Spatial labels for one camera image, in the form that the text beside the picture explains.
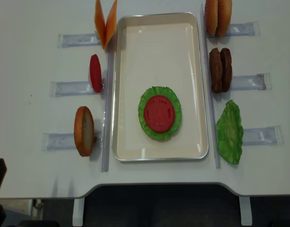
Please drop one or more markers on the brown meat patty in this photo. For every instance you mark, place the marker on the brown meat patty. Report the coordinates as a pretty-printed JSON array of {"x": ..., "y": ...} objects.
[
  {"x": 227, "y": 69},
  {"x": 216, "y": 70}
]

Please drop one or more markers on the red tomato slice on tray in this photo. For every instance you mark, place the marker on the red tomato slice on tray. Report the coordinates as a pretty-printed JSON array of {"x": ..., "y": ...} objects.
[{"x": 159, "y": 113}]

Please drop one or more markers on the green lettuce leaf on tray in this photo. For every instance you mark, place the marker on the green lettuce leaf on tray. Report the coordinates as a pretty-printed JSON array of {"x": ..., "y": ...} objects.
[{"x": 169, "y": 93}]

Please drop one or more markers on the upright red tomato slice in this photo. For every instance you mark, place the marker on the upright red tomato slice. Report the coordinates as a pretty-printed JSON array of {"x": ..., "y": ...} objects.
[{"x": 95, "y": 73}]

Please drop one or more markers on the upright green lettuce leaf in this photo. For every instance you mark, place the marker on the upright green lettuce leaf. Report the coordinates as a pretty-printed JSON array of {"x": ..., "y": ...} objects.
[{"x": 230, "y": 133}]

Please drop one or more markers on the right orange cheese slice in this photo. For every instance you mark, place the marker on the right orange cheese slice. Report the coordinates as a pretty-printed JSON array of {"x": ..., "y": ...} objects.
[{"x": 110, "y": 27}]

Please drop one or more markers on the orange cheese slice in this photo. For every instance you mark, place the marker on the orange cheese slice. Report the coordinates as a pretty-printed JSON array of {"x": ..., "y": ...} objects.
[
  {"x": 100, "y": 23},
  {"x": 110, "y": 27}
]

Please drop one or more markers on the left orange cheese slice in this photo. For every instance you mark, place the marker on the left orange cheese slice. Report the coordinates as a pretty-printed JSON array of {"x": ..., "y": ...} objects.
[{"x": 100, "y": 23}]

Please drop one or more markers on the upright bun half left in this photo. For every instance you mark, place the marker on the upright bun half left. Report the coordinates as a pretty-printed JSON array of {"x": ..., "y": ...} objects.
[{"x": 84, "y": 131}]

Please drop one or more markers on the beige metal-rimmed tray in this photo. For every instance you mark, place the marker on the beige metal-rimmed tray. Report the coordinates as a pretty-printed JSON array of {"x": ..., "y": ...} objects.
[{"x": 161, "y": 50}]

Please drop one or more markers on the clear holder middle left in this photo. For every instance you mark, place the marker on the clear holder middle left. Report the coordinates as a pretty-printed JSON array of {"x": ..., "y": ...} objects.
[{"x": 77, "y": 88}]

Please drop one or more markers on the clear holder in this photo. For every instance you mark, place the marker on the clear holder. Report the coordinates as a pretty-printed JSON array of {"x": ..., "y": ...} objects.
[
  {"x": 260, "y": 81},
  {"x": 77, "y": 88},
  {"x": 263, "y": 136},
  {"x": 66, "y": 40},
  {"x": 58, "y": 141},
  {"x": 243, "y": 29}
]

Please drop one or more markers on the clear holder bottom left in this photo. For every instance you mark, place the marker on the clear holder bottom left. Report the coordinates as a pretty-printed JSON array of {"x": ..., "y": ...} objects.
[{"x": 58, "y": 141}]

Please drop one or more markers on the clear holder top left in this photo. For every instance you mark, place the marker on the clear holder top left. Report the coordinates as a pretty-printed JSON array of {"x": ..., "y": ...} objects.
[{"x": 66, "y": 40}]

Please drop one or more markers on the white table leg left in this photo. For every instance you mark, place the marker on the white table leg left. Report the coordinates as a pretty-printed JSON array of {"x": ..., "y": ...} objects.
[{"x": 78, "y": 212}]

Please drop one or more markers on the white table leg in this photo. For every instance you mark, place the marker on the white table leg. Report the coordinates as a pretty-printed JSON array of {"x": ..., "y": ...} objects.
[
  {"x": 245, "y": 211},
  {"x": 78, "y": 212}
]

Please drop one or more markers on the clear holder middle right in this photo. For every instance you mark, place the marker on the clear holder middle right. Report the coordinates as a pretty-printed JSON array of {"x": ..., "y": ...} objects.
[{"x": 260, "y": 81}]

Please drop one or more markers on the clear holder bottom right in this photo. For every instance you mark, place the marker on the clear holder bottom right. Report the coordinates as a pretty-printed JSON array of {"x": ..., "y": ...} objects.
[{"x": 263, "y": 136}]

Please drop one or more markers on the white table leg right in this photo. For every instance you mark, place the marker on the white table leg right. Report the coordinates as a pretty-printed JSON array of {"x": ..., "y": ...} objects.
[{"x": 245, "y": 211}]

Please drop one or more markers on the right sesame bun half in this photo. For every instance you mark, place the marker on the right sesame bun half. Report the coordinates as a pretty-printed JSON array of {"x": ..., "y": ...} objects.
[{"x": 224, "y": 16}]

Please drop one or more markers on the clear holder top right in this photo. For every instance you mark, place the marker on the clear holder top right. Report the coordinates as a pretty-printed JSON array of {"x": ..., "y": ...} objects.
[{"x": 243, "y": 29}]

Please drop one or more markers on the clear long rail left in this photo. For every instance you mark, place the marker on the clear long rail left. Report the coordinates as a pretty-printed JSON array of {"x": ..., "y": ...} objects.
[{"x": 108, "y": 110}]

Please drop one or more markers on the clear long rail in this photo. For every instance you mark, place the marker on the clear long rail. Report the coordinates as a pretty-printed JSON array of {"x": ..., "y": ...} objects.
[
  {"x": 209, "y": 91},
  {"x": 108, "y": 110}
]

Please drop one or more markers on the clear long rail right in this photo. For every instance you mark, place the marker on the clear long rail right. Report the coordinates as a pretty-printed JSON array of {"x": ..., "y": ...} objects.
[{"x": 209, "y": 91}]

